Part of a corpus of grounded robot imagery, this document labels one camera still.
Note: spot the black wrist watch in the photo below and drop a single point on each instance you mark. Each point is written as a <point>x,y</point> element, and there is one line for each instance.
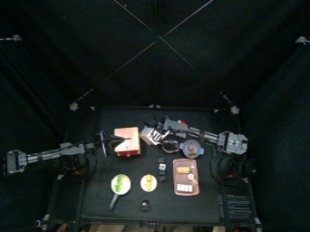
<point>162,169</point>

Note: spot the small black cup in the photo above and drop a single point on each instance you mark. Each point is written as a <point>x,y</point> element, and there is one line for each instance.
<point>145,204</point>

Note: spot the white cube box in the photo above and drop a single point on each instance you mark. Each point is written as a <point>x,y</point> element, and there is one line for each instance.
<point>145,134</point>

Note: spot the green toy vegetable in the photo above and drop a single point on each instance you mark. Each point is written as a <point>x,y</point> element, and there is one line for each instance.
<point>120,183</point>

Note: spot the brown egg toy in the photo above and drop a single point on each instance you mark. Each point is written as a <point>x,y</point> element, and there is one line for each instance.
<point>192,148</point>

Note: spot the white printed label sticker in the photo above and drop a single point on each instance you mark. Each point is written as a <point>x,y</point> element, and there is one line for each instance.
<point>239,207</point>

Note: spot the yellow toy food block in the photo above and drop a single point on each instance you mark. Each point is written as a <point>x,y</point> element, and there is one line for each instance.
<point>184,170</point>

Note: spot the white sliced toy food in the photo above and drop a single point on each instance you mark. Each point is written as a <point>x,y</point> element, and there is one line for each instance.
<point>185,188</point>

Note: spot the grey frying pan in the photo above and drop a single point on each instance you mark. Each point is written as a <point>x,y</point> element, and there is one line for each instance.
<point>116,196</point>

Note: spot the white oval plate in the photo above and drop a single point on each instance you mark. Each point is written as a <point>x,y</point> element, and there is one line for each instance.
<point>144,183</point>

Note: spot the blue toy bowl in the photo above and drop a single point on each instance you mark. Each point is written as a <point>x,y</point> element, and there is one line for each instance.
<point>186,151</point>

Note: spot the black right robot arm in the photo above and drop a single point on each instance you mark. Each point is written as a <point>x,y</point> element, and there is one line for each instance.
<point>211,137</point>

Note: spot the black toy pot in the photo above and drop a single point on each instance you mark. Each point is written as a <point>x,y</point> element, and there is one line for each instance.
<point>172,146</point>

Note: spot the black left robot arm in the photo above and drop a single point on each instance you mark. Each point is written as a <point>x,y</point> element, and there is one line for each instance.
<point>45,154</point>

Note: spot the yellow toy corn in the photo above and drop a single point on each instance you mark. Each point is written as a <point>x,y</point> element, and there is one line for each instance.
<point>149,182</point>

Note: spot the pink serving tray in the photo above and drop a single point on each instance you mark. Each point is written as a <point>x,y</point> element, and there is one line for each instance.
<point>186,181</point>

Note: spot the round tan toy food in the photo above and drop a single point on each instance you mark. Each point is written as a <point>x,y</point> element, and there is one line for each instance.
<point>192,176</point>

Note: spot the red and white toy bottle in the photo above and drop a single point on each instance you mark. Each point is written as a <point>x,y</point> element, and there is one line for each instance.
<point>184,123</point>

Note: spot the metal frame bracket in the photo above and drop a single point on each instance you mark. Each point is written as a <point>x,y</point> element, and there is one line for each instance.
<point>303,40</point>
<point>235,109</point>
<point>74,106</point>
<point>153,106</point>
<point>15,38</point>

